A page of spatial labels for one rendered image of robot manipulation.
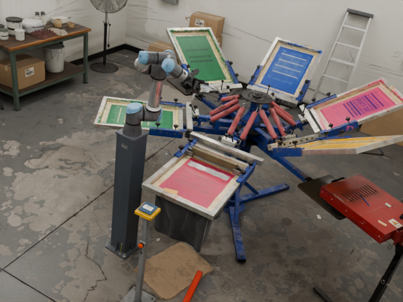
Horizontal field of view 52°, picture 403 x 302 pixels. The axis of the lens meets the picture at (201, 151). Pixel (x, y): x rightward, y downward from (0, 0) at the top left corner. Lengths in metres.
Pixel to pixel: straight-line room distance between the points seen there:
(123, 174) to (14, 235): 1.26
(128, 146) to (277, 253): 1.88
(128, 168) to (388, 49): 4.79
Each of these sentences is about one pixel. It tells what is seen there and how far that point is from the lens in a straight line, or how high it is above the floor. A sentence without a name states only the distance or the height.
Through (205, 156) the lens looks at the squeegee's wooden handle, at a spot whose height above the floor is 1.03.
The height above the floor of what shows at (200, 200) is 0.96.
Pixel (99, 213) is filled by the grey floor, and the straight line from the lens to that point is 4.29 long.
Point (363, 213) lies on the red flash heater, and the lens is 3.15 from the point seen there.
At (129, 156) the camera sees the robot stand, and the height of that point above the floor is 1.04.
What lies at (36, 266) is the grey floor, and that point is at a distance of 3.84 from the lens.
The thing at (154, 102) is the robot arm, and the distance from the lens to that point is 3.05.
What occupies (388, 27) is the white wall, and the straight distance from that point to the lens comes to 6.93.
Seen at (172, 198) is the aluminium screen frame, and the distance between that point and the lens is 2.94.
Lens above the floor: 2.79
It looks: 31 degrees down
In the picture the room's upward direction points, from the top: 10 degrees clockwise
